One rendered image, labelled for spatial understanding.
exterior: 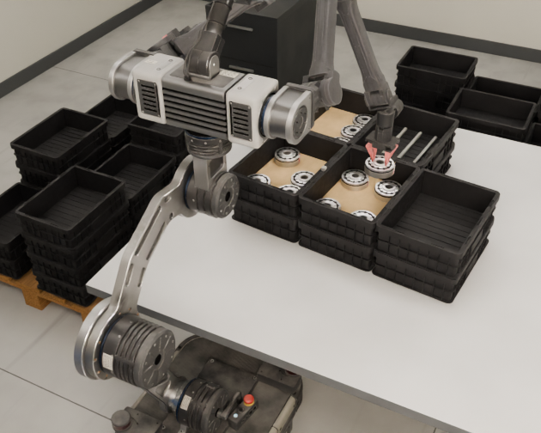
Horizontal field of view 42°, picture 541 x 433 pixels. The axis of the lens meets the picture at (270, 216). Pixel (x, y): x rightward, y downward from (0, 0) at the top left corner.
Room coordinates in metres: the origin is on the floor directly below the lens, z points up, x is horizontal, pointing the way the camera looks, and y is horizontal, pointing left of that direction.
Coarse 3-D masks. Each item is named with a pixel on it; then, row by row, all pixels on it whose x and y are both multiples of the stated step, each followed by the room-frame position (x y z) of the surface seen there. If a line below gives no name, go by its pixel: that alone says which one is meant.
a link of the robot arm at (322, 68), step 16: (320, 0) 2.01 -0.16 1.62; (336, 0) 2.03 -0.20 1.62; (320, 16) 1.97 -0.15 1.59; (336, 16) 2.00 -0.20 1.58; (320, 32) 1.93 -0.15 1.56; (320, 48) 1.89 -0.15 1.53; (320, 64) 1.85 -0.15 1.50; (304, 80) 1.85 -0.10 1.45; (336, 80) 1.81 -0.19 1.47; (336, 96) 1.78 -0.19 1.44
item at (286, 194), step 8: (312, 136) 2.40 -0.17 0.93; (320, 136) 2.39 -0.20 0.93; (344, 144) 2.33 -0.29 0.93; (240, 160) 2.23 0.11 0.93; (232, 168) 2.18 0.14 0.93; (320, 168) 2.17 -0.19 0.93; (240, 176) 2.12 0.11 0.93; (248, 184) 2.10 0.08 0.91; (256, 184) 2.09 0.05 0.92; (264, 184) 2.07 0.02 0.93; (272, 192) 2.05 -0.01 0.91; (280, 192) 2.03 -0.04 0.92; (288, 192) 2.02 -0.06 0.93; (296, 192) 2.02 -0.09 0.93; (296, 200) 2.00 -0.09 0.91
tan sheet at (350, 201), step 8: (368, 176) 2.26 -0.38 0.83; (336, 184) 2.21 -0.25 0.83; (368, 184) 2.20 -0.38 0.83; (328, 192) 2.15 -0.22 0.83; (336, 192) 2.15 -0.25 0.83; (344, 192) 2.15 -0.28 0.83; (352, 192) 2.15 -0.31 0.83; (360, 192) 2.15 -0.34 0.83; (368, 192) 2.15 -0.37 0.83; (344, 200) 2.10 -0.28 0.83; (352, 200) 2.10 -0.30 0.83; (360, 200) 2.10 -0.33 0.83; (368, 200) 2.10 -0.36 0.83; (376, 200) 2.10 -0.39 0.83; (344, 208) 2.06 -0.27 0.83; (352, 208) 2.05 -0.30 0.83; (360, 208) 2.05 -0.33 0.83; (368, 208) 2.05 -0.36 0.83; (376, 208) 2.05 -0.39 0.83
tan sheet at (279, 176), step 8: (272, 160) 2.38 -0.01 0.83; (304, 160) 2.38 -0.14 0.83; (312, 160) 2.38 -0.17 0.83; (320, 160) 2.37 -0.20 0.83; (264, 168) 2.32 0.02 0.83; (272, 168) 2.32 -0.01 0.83; (280, 168) 2.32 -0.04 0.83; (288, 168) 2.32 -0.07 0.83; (296, 168) 2.32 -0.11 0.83; (304, 168) 2.32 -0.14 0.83; (312, 168) 2.31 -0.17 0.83; (272, 176) 2.27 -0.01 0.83; (280, 176) 2.26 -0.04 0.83; (288, 176) 2.26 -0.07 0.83; (272, 184) 2.21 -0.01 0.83; (280, 184) 2.21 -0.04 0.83; (288, 184) 2.21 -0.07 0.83
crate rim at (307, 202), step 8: (344, 152) 2.27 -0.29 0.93; (336, 160) 2.22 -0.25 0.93; (392, 160) 2.22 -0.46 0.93; (328, 168) 2.17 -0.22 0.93; (416, 168) 2.16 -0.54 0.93; (320, 176) 2.12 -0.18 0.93; (312, 184) 2.07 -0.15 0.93; (304, 192) 2.02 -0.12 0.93; (400, 192) 2.01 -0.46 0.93; (304, 200) 1.98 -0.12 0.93; (312, 200) 1.97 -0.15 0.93; (392, 200) 1.96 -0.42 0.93; (320, 208) 1.94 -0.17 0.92; (328, 208) 1.93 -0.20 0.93; (336, 208) 1.93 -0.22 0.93; (384, 208) 1.92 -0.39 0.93; (344, 216) 1.89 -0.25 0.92; (352, 216) 1.88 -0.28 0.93; (360, 216) 1.88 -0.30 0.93; (376, 216) 1.87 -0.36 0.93; (360, 224) 1.86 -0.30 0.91; (368, 224) 1.84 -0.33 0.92
